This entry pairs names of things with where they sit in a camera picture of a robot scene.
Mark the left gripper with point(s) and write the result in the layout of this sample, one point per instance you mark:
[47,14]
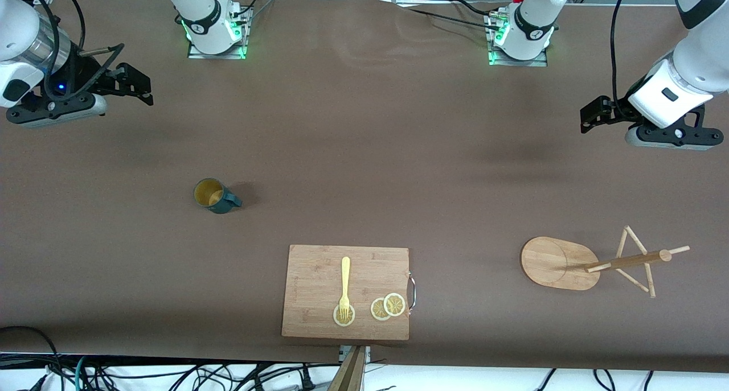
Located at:
[617,111]

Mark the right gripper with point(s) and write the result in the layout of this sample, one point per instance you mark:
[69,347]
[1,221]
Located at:
[81,74]

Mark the dark green mug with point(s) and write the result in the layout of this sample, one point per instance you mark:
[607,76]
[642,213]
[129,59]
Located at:
[219,203]

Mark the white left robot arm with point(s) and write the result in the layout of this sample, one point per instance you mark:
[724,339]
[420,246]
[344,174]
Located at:
[535,15]

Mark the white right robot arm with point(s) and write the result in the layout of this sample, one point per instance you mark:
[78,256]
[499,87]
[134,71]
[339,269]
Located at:
[199,9]

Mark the wooden cup rack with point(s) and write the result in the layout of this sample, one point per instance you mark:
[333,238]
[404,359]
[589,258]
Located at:
[549,263]

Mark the brown table cover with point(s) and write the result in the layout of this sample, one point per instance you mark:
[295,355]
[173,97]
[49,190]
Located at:
[171,152]

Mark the wooden cutting board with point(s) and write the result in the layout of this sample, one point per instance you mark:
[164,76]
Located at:
[313,283]

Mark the lemon slice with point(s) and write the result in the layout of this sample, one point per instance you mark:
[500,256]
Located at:
[395,304]
[377,310]
[337,320]

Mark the yellow plastic fork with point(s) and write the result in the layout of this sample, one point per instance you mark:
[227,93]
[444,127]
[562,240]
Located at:
[345,277]

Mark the black plug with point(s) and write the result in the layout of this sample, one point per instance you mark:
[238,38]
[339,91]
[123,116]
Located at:
[307,382]

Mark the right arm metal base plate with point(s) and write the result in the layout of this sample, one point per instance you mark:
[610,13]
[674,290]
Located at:
[216,54]

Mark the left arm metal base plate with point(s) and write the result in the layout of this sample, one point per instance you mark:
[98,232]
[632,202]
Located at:
[518,62]

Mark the metal bracket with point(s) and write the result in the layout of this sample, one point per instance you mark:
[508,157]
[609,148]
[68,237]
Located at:
[343,352]

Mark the wooden post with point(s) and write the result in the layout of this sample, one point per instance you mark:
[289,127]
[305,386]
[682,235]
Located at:
[348,377]

